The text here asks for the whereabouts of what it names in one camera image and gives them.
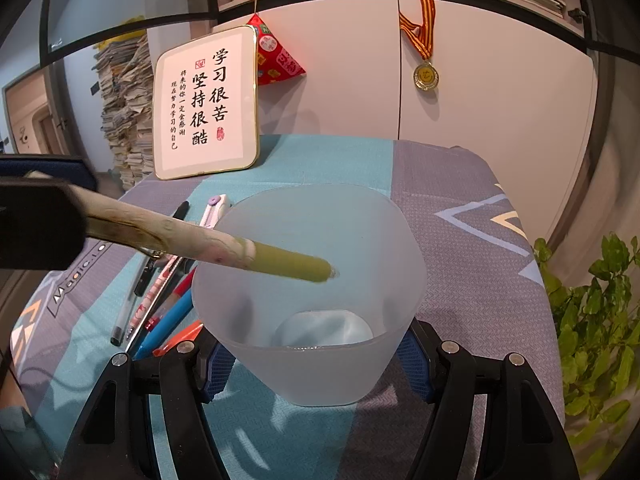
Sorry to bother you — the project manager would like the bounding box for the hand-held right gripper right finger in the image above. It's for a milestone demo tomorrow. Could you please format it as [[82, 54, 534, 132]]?
[[399, 318, 575, 480]]

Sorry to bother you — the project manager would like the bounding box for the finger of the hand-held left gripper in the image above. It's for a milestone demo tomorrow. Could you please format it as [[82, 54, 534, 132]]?
[[0, 177, 89, 272], [0, 156, 99, 192]]

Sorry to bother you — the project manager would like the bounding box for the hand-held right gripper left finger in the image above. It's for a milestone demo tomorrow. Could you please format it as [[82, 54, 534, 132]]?
[[57, 337, 237, 480]]

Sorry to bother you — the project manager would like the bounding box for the blue pen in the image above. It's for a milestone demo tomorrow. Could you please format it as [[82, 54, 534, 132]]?
[[133, 287, 200, 361]]

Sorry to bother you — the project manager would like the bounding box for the translucent white plastic cup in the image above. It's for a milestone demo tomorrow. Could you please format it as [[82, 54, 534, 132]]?
[[191, 183, 427, 407]]

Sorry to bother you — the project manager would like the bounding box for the red checked pen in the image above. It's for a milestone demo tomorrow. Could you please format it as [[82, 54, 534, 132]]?
[[127, 255, 178, 343]]

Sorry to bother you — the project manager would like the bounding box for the clear gel pen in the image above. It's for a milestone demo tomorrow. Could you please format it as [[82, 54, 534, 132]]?
[[110, 280, 146, 347]]

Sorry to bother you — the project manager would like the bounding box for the green pen with gold clip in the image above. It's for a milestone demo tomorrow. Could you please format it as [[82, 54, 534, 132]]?
[[25, 170, 338, 285]]

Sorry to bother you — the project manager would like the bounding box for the black marker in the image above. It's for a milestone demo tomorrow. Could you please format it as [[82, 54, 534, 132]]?
[[133, 200, 191, 297]]

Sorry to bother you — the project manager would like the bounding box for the wooden door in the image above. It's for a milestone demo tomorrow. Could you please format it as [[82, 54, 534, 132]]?
[[2, 72, 68, 156]]

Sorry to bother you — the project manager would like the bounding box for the orange pen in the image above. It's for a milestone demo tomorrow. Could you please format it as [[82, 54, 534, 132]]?
[[152, 321, 205, 357]]

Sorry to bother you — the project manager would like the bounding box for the tall stack of papers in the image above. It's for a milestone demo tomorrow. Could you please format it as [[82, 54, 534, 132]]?
[[92, 32, 155, 193]]

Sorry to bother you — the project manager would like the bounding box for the gold framed calligraphy sign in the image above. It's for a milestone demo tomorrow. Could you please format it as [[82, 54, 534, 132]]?
[[152, 24, 261, 181]]

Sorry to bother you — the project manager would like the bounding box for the green leafy plant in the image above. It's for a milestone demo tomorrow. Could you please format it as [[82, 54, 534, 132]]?
[[532, 232, 640, 461]]

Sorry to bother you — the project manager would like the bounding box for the red pyramid hanging ornament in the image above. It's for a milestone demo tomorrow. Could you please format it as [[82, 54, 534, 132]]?
[[248, 14, 307, 87]]

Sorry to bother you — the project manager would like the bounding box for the gold medal with striped ribbon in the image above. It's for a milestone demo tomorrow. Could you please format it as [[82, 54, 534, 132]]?
[[398, 0, 442, 92]]

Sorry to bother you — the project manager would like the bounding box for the white cabinet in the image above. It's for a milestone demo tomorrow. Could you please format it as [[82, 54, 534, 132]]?
[[147, 0, 601, 281]]

